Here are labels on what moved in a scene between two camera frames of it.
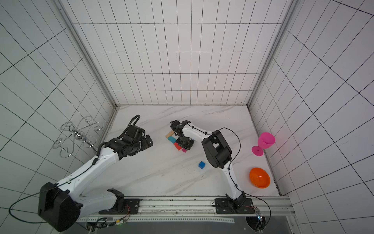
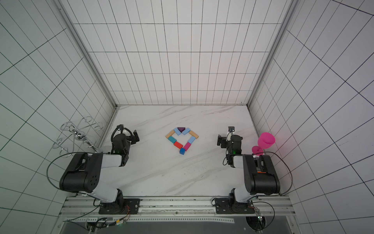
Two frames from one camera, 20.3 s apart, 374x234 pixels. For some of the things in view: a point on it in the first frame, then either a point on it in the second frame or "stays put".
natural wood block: (170, 134) stays put
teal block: (172, 139) stays put
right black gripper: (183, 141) to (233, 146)
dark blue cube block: (201, 165) to (182, 151)
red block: (177, 146) stays put
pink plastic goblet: (265, 141) stays put
